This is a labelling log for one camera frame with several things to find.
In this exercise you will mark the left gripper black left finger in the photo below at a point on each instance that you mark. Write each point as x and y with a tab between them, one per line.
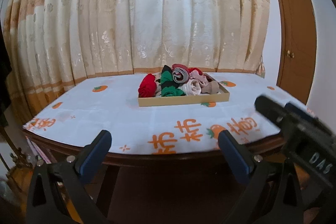
45	203

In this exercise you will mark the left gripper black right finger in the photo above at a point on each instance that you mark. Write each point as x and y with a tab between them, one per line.
272	192

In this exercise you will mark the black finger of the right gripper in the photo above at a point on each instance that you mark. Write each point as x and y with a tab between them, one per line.
272	111
309	118

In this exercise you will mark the beige grey underwear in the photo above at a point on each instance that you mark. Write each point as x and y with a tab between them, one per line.
211	88

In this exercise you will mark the white perforated bra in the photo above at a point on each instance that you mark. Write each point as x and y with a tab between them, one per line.
191	87

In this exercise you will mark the green underwear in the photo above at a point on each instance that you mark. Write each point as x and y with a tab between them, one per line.
169	88

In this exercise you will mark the bright red underwear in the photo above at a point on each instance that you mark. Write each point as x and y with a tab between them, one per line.
147	87

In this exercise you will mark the pale pink underwear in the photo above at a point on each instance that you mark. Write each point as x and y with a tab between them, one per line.
202	80

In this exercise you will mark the red orange underwear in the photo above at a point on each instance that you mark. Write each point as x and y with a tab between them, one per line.
195	70

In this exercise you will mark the dark red knit underwear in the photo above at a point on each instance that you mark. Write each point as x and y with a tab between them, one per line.
180	73

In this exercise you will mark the pink striped cloth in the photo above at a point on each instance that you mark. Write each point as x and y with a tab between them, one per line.
38	153

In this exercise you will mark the shallow gold cardboard tray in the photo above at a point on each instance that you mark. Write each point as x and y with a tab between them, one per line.
222	96

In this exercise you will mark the brown wooden wardrobe door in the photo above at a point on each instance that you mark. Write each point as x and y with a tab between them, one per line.
298	48

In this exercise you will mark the wooden coat rack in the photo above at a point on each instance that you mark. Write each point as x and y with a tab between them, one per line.
19	158

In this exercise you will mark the white tablecloth with orange fruit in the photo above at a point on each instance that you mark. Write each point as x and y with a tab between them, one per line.
111	103

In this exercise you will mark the dark wooden desk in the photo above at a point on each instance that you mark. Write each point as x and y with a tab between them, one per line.
142	160

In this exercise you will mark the cream and orange floral curtain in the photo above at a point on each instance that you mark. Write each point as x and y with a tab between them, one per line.
54	45

